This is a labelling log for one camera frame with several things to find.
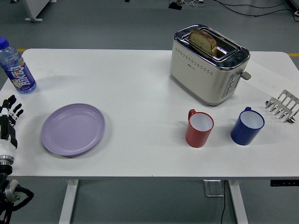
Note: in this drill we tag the purple plastic plate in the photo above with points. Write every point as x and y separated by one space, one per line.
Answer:
73 129

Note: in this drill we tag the red mug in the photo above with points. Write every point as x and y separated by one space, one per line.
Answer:
196 137

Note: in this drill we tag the metal toast rack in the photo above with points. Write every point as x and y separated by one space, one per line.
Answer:
283 109

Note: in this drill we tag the white background furniture leg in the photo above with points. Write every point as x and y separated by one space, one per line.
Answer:
35 9

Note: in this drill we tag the silver floor socket box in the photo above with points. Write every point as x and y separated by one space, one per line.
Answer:
213 188

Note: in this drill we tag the brown bread slice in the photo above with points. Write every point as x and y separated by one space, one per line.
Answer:
202 39

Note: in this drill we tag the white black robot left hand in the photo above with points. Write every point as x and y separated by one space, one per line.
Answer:
8 142

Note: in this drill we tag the blue drink bottle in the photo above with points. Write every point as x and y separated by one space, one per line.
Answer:
21 74

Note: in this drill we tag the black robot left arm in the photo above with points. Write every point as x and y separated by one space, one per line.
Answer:
7 193

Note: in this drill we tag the white paper sheet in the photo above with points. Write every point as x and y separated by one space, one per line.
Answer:
268 79

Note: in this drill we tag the black floor device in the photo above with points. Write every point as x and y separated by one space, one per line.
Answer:
175 5

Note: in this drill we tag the cream silver toaster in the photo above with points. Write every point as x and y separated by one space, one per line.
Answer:
196 77

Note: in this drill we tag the black table control panel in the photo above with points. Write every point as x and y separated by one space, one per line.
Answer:
283 183

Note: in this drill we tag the blue mug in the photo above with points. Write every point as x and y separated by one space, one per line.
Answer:
243 136

